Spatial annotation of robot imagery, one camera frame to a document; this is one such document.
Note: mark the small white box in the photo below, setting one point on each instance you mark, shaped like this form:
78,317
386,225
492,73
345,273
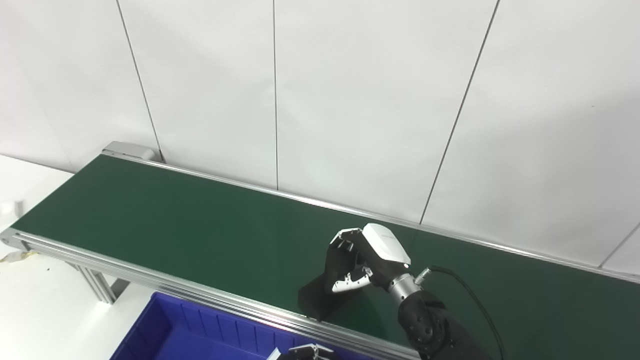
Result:
10,207

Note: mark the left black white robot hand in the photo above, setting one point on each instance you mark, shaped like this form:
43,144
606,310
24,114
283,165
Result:
307,353

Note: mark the blue bin with white parts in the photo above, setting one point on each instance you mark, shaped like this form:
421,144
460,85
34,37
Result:
200,337

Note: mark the aluminium conveyor leg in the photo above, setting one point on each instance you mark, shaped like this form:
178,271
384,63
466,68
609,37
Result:
100,284

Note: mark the grey conveyor end housing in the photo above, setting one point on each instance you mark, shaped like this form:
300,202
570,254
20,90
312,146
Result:
128,149

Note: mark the yellowish floor scrap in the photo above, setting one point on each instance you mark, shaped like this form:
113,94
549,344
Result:
19,255

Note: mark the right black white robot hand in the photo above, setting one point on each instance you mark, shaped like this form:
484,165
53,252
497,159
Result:
382,250

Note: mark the black part with cylinder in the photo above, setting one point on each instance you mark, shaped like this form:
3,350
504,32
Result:
317,302

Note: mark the green conveyor belt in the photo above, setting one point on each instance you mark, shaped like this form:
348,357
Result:
200,230

